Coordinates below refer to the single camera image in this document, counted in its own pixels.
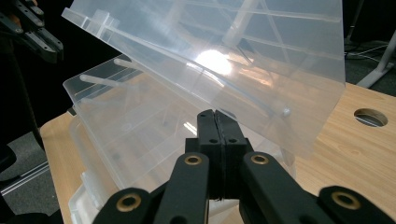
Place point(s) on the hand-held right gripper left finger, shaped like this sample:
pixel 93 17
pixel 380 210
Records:
pixel 191 183

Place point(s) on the clear plastic storage box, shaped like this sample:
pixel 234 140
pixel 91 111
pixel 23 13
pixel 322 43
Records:
pixel 218 71

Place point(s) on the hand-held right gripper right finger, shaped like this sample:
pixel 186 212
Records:
pixel 264 186

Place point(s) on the aluminium floor rail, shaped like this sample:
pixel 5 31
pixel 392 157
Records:
pixel 21 180

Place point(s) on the white metal desk frame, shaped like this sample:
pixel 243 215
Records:
pixel 381 65

